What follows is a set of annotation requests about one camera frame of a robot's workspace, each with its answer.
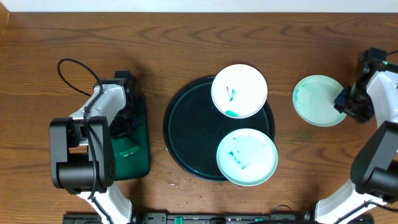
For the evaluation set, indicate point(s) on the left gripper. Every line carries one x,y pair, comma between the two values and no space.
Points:
125,123

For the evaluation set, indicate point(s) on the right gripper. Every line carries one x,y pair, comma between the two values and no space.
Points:
360,116

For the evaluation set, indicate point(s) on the green scouring sponge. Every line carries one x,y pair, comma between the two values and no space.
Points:
129,150

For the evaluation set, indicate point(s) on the mint plate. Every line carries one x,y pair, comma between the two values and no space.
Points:
313,99
247,157

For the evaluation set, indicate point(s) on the white plate with green stain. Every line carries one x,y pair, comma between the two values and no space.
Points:
239,91

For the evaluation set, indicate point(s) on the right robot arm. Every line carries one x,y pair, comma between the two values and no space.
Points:
373,177

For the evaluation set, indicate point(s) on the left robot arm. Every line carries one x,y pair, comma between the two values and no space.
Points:
103,142

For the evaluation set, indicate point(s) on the rectangular dark green tray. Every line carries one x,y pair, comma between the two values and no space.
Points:
136,165

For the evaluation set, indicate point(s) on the round dark green tray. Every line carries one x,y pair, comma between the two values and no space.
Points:
193,128

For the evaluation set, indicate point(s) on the mint plate front on tray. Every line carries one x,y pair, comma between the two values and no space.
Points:
247,157

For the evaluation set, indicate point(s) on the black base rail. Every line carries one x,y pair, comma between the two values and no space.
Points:
162,218

